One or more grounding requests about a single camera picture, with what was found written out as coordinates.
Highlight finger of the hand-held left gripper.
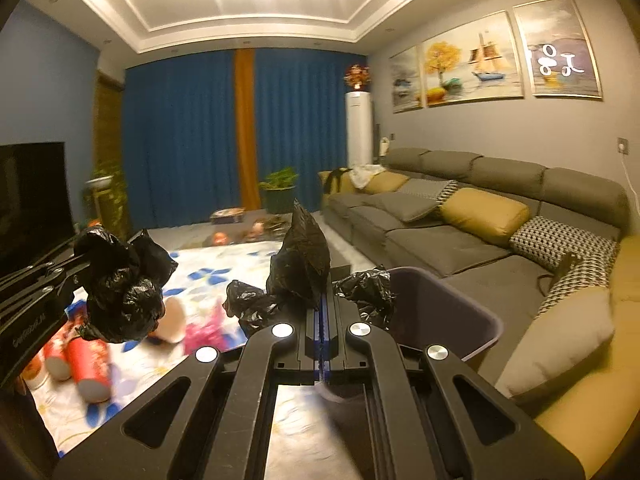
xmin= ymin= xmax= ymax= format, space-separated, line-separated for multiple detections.
xmin=0 ymin=251 xmax=96 ymax=291
xmin=0 ymin=272 xmax=91 ymax=312

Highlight black television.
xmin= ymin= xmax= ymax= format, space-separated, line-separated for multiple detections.
xmin=0 ymin=142 xmax=76 ymax=276

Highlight grey sectional sofa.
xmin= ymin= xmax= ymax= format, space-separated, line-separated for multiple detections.
xmin=320 ymin=147 xmax=640 ymax=480

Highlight grey plastic bin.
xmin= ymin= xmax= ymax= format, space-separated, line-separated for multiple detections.
xmin=385 ymin=266 xmax=503 ymax=363

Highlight grey pillow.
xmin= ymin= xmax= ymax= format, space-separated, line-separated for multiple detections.
xmin=382 ymin=195 xmax=443 ymax=223

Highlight white clothes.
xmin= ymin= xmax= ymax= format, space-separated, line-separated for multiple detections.
xmin=348 ymin=164 xmax=386 ymax=190

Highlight pink fuzzy item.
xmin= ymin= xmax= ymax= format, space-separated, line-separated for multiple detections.
xmin=184 ymin=305 xmax=236 ymax=356

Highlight large yellow pillow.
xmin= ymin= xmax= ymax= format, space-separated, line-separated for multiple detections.
xmin=440 ymin=187 xmax=531 ymax=248

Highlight flower ornament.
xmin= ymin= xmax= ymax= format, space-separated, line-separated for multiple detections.
xmin=344 ymin=64 xmax=370 ymax=92

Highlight small yellow pillow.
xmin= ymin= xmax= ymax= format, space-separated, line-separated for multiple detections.
xmin=362 ymin=171 xmax=410 ymax=196

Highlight small dark item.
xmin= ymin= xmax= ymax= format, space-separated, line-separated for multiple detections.
xmin=550 ymin=252 xmax=581 ymax=281

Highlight wooden wall panel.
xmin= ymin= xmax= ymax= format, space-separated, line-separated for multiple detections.
xmin=95 ymin=72 xmax=126 ymax=196

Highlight black plastic bag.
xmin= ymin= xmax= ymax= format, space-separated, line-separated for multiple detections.
xmin=225 ymin=199 xmax=397 ymax=333
xmin=74 ymin=225 xmax=179 ymax=345

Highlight potted plant white bowl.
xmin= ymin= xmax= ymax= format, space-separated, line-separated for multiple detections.
xmin=84 ymin=157 xmax=131 ymax=238

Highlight sailboat painting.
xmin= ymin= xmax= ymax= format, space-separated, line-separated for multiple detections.
xmin=421 ymin=10 xmax=525 ymax=108

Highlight blue curtain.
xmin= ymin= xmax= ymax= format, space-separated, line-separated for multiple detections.
xmin=252 ymin=47 xmax=371 ymax=211
xmin=122 ymin=50 xmax=241 ymax=228

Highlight purple abstract painting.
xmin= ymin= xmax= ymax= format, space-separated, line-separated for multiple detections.
xmin=512 ymin=0 xmax=603 ymax=98

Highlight beige cushion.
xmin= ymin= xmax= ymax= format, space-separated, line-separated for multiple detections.
xmin=495 ymin=290 xmax=616 ymax=401

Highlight narrow landscape painting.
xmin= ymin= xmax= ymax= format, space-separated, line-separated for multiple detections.
xmin=389 ymin=46 xmax=426 ymax=113

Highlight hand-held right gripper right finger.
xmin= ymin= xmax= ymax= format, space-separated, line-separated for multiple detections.
xmin=322 ymin=292 xmax=586 ymax=480

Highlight floral printed blanket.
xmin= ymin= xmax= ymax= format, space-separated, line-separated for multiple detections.
xmin=20 ymin=240 xmax=361 ymax=480

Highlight houndstooth pillow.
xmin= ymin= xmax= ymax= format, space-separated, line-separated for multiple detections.
xmin=400 ymin=179 xmax=460 ymax=206
xmin=509 ymin=216 xmax=621 ymax=273
xmin=535 ymin=255 xmax=621 ymax=318

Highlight white standing air conditioner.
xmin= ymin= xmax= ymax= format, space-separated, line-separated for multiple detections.
xmin=346 ymin=91 xmax=376 ymax=168

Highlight potted plant dark pot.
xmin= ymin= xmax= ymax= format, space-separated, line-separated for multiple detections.
xmin=258 ymin=167 xmax=300 ymax=213

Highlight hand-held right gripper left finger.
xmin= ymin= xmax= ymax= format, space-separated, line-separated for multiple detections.
xmin=52 ymin=305 xmax=323 ymax=480

